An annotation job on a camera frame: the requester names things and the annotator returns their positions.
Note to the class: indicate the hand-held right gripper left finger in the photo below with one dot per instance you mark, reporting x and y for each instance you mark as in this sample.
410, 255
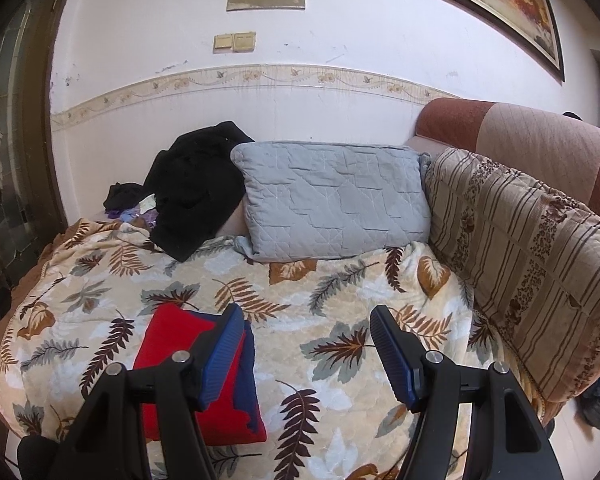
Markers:
222, 360

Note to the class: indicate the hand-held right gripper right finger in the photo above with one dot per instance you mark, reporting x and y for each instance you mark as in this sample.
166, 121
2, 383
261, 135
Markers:
392, 355

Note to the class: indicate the blue and red sweater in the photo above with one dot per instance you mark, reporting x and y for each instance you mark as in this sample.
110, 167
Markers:
175, 325

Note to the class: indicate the leaf print blanket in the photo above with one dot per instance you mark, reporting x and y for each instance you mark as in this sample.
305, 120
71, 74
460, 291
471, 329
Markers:
305, 310

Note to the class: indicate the striped brown sofa cushion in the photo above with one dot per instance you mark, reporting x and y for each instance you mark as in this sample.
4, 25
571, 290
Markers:
520, 260

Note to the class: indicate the grey quilted pillow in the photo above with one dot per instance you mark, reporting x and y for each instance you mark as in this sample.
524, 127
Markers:
330, 200

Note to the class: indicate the black garment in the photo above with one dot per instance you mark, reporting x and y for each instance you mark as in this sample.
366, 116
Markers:
190, 195

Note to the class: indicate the small black cloth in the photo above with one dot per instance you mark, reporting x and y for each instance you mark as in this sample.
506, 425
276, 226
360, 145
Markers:
122, 197

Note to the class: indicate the dark shoe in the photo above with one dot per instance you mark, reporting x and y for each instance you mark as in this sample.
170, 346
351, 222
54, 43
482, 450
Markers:
595, 410

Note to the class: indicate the brown upholstered headboard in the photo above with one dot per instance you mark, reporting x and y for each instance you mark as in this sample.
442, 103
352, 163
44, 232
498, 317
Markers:
530, 135

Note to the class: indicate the dark glass panel door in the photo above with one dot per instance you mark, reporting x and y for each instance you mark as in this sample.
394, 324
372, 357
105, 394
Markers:
15, 160

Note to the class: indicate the beige wall switch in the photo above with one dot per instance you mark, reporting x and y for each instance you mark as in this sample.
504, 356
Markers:
244, 41
224, 43

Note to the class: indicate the framed wall painting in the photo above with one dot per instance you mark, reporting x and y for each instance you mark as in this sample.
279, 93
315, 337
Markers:
510, 0

